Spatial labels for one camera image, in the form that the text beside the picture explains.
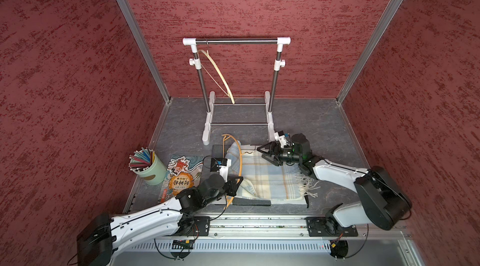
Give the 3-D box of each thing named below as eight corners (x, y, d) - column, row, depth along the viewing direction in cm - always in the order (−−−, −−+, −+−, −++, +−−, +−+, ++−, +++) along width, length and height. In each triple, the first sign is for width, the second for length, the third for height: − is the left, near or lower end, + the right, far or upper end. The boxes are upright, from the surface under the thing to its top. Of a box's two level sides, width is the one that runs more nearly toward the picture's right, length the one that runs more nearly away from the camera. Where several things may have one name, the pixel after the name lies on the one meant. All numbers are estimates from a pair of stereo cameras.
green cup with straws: (140, 185, 86) (122, 171, 73) (148, 163, 94) (133, 146, 81) (164, 185, 86) (150, 171, 74) (170, 163, 94) (158, 147, 81)
